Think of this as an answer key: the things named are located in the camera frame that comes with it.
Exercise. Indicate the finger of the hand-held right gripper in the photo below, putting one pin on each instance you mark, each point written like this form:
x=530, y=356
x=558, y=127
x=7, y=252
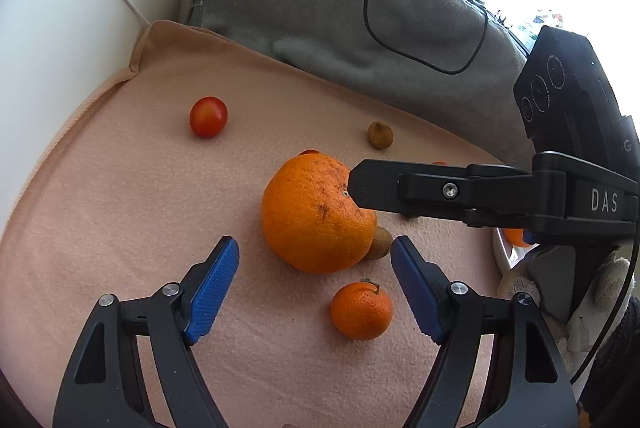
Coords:
x=380, y=183

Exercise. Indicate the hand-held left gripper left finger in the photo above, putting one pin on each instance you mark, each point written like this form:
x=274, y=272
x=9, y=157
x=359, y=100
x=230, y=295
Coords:
x=215, y=288

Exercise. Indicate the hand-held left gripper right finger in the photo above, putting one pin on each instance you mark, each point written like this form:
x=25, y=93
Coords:
x=415, y=293

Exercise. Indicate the brown longan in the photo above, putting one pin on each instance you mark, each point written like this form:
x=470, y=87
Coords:
x=380, y=136
x=381, y=244

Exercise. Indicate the small mandarin with stem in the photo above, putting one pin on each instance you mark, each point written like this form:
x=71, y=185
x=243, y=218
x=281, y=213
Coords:
x=360, y=313

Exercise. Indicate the large orange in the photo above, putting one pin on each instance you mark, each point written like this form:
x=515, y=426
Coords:
x=310, y=218

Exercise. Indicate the white floral plate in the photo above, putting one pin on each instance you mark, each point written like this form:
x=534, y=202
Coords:
x=500, y=253

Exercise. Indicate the person's right forearm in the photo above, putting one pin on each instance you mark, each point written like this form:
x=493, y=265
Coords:
x=617, y=373

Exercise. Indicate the person's right hand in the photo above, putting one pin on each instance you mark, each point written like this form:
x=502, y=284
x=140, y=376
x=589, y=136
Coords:
x=592, y=328

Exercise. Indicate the medium orange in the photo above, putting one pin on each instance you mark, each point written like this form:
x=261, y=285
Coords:
x=515, y=238

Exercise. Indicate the peach blanket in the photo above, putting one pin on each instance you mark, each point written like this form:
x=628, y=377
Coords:
x=125, y=208

